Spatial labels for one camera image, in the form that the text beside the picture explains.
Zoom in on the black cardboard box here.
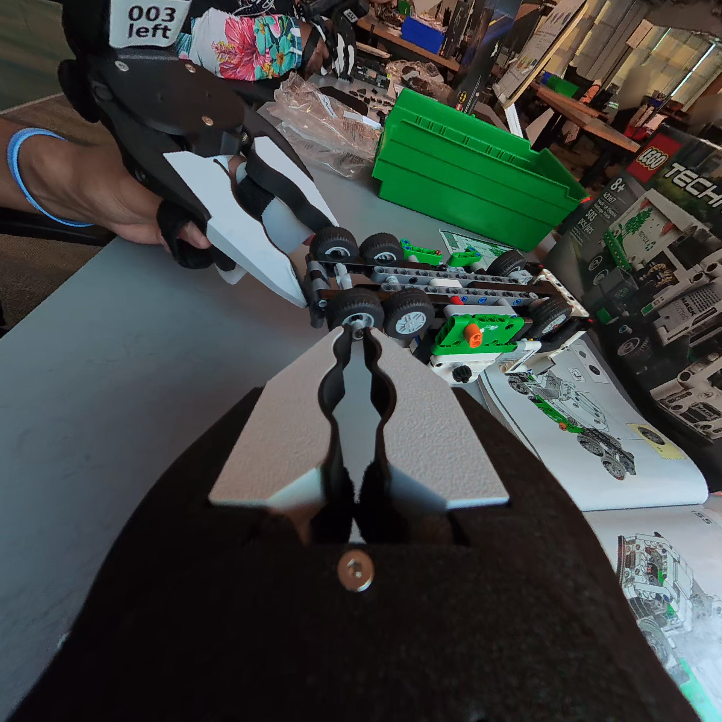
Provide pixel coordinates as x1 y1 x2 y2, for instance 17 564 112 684
451 0 537 111

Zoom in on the lego truck model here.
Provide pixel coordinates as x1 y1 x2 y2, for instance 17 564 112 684
305 226 593 387

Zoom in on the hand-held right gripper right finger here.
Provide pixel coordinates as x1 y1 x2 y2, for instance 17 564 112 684
364 326 511 515

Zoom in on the person's left forearm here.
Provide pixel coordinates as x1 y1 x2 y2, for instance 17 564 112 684
0 115 35 212

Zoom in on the person's left hand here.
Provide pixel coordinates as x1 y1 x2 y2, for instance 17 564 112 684
31 134 212 253

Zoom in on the green plastic bin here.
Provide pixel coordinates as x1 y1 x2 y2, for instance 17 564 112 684
371 87 587 253

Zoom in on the lego set box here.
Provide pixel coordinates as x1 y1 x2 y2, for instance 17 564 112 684
544 124 722 446

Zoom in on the wooden table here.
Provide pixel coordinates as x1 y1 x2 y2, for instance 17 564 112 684
530 79 644 153

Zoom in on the clear plastic bag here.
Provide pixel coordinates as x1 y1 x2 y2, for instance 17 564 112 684
265 72 390 181

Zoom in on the small blue storage bin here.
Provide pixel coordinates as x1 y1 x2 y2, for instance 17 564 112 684
402 15 446 55

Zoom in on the lego instruction booklet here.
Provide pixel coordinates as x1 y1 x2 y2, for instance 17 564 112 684
476 330 722 722

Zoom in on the green white sticker sheet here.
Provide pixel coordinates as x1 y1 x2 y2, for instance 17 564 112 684
439 228 517 260

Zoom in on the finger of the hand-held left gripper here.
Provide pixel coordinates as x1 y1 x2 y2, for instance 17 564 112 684
164 151 310 309
241 134 340 255

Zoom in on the blue wristband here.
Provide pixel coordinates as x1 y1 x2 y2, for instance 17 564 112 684
7 127 96 228

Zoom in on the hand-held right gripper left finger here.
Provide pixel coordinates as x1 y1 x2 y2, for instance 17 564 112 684
208 325 347 545

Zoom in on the black chair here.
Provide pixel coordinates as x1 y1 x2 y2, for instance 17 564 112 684
0 206 114 246

